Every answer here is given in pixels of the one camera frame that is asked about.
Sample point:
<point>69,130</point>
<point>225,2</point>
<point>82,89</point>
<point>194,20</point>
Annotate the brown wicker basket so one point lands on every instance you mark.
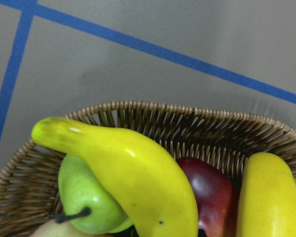
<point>225,139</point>

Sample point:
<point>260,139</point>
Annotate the dark red apple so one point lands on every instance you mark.
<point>216,197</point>

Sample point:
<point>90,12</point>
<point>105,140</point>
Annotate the green pear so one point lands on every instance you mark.
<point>86,204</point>

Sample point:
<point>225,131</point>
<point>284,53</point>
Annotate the pale pink peach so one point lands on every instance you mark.
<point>53,229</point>

